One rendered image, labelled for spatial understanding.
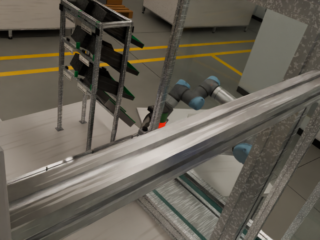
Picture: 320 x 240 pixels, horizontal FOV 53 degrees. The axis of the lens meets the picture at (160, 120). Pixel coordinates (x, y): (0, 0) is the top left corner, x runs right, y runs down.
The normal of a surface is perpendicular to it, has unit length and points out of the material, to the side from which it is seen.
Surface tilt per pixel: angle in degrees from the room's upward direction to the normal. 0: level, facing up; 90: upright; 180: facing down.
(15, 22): 90
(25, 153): 0
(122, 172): 0
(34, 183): 0
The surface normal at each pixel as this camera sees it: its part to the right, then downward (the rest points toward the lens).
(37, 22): 0.56, 0.55
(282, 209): 0.20, -0.81
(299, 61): -0.72, 0.26
